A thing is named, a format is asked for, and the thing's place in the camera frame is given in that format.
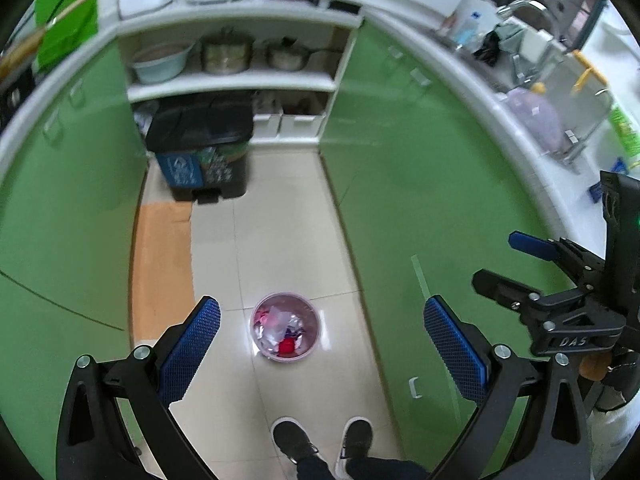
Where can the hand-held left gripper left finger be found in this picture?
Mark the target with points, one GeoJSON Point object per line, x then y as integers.
{"type": "Point", "coordinates": [192, 350]}

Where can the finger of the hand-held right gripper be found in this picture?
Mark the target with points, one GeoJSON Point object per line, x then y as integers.
{"type": "Point", "coordinates": [530, 244]}
{"type": "Point", "coordinates": [500, 285]}

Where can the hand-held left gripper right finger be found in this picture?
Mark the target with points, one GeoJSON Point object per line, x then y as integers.
{"type": "Point", "coordinates": [455, 350]}

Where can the pink waste basket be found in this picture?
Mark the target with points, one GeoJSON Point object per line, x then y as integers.
{"type": "Point", "coordinates": [260, 305]}

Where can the red wrapper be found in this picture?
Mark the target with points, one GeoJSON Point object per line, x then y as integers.
{"type": "Point", "coordinates": [287, 346]}

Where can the person's right forearm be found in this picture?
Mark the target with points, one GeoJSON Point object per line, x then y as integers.
{"type": "Point", "coordinates": [607, 442]}

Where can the person's right hand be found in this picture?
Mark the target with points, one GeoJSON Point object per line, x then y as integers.
{"type": "Point", "coordinates": [597, 367]}

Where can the blue tube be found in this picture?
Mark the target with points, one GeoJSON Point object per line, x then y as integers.
{"type": "Point", "coordinates": [596, 192]}

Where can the brown cardboard floor sheet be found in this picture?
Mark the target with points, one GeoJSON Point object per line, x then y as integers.
{"type": "Point", "coordinates": [160, 270]}

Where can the crumpled clear plastic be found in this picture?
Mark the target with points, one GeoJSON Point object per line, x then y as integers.
{"type": "Point", "coordinates": [277, 324]}

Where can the black sneaker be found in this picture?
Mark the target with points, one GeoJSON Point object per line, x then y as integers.
{"type": "Point", "coordinates": [292, 437]}
{"type": "Point", "coordinates": [356, 437]}

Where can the green bottle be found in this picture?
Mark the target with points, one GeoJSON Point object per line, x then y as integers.
{"type": "Point", "coordinates": [625, 132]}

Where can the person's right leg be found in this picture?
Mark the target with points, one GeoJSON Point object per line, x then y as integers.
{"type": "Point", "coordinates": [380, 472]}

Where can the person's leg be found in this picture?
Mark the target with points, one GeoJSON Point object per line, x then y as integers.
{"type": "Point", "coordinates": [315, 470]}
{"type": "Point", "coordinates": [380, 472]}

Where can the steel sink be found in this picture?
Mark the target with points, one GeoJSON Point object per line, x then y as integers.
{"type": "Point", "coordinates": [585, 105]}

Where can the small yellow object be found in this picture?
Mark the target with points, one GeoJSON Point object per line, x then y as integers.
{"type": "Point", "coordinates": [538, 87]}

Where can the person's left leg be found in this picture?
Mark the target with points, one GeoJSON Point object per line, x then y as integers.
{"type": "Point", "coordinates": [315, 470]}

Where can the yellow brush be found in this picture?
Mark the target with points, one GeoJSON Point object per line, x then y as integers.
{"type": "Point", "coordinates": [590, 72]}

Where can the black cloth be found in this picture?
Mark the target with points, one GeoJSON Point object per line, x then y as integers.
{"type": "Point", "coordinates": [487, 47]}

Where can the grey cloth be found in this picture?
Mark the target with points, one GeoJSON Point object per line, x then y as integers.
{"type": "Point", "coordinates": [510, 37]}

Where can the clear plastic bottle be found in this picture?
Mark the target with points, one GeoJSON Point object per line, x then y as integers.
{"type": "Point", "coordinates": [467, 30]}

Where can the black pedal bin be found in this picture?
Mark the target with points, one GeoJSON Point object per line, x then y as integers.
{"type": "Point", "coordinates": [200, 125]}

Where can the white storage box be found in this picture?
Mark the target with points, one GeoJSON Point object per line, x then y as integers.
{"type": "Point", "coordinates": [266, 127]}
{"type": "Point", "coordinates": [299, 126]}

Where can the steel faucet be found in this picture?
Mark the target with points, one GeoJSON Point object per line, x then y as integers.
{"type": "Point", "coordinates": [525, 7]}

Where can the white open shelf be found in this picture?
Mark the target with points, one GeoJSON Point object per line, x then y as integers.
{"type": "Point", "coordinates": [230, 82]}

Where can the pale green basin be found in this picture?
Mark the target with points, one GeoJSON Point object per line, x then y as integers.
{"type": "Point", "coordinates": [160, 65]}

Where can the steel pot with lid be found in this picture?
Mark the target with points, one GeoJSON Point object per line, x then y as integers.
{"type": "Point", "coordinates": [226, 55]}

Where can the steel saucepan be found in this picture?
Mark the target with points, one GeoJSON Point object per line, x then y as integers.
{"type": "Point", "coordinates": [286, 57]}

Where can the green wall panel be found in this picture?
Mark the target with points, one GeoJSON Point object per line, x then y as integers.
{"type": "Point", "coordinates": [67, 15]}

